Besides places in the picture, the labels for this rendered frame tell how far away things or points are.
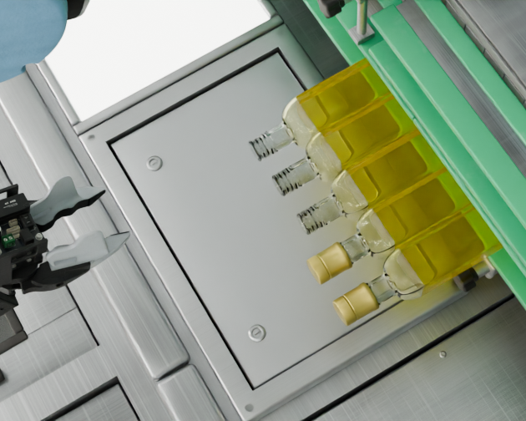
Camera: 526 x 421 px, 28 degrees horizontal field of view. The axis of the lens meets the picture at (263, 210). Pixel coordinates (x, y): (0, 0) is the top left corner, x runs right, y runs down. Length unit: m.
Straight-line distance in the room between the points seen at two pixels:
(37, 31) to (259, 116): 0.88
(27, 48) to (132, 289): 0.81
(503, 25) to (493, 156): 0.15
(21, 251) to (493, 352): 0.66
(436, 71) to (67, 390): 0.62
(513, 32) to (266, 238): 0.43
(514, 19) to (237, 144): 0.44
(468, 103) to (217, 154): 0.41
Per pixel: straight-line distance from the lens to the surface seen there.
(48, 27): 0.61
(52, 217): 1.10
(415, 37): 1.22
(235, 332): 1.36
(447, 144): 1.24
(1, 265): 1.02
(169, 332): 1.37
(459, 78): 1.20
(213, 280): 1.38
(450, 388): 1.38
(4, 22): 0.60
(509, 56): 1.20
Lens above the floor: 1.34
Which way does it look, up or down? 8 degrees down
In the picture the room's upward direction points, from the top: 120 degrees counter-clockwise
